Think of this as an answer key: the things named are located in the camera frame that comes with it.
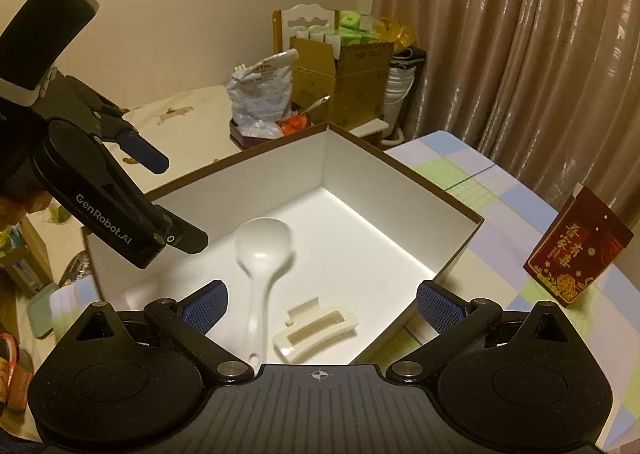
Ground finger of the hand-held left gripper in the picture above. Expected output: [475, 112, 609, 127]
[150, 204, 209, 256]
[97, 103, 170, 175]

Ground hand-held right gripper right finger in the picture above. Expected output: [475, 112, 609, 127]
[385, 280, 571, 382]

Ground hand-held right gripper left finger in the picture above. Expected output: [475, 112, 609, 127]
[75, 280, 256, 382]

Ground white plastic spoon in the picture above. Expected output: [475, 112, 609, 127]
[235, 217, 296, 370]

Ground brown cardboard box white inside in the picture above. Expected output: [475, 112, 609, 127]
[82, 121, 486, 366]

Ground person's left hand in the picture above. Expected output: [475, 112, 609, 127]
[20, 190, 52, 222]

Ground cream stained table cover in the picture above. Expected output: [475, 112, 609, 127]
[117, 84, 246, 195]

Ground white plastic clip holder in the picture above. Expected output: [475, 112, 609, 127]
[272, 296, 361, 363]

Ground purple shallow tray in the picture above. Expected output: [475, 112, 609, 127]
[229, 116, 326, 151]

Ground small cardboard box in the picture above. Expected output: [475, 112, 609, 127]
[0, 219, 54, 296]

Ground silver printed plastic bag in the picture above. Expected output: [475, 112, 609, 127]
[227, 48, 300, 128]

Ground red gold-printed box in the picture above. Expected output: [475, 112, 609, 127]
[522, 184, 634, 308]

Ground pale green lid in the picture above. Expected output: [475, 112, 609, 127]
[27, 281, 59, 338]

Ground metal spoon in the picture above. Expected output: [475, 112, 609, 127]
[295, 95, 332, 118]

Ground white carved board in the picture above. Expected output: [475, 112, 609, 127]
[284, 4, 342, 43]

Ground open brown cardboard carton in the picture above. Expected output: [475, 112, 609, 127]
[291, 36, 395, 131]

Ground white bucket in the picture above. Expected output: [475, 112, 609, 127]
[384, 65, 417, 128]

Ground green tissue pack bundle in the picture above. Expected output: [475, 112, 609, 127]
[337, 10, 384, 46]

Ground yellow plastic bag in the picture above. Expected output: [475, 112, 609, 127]
[377, 16, 416, 48]

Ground beige shiny curtain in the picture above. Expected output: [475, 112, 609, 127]
[370, 0, 640, 235]

